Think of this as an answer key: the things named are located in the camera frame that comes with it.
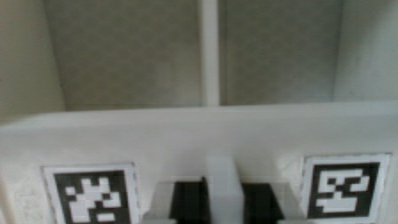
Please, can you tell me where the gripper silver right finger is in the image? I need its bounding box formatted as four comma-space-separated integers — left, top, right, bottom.
241, 183, 284, 224

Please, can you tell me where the white cabinet door panel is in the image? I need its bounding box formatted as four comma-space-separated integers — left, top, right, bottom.
0, 101, 398, 224

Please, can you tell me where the gripper left finger with black tip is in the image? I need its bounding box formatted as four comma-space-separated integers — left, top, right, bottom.
168, 178, 211, 224

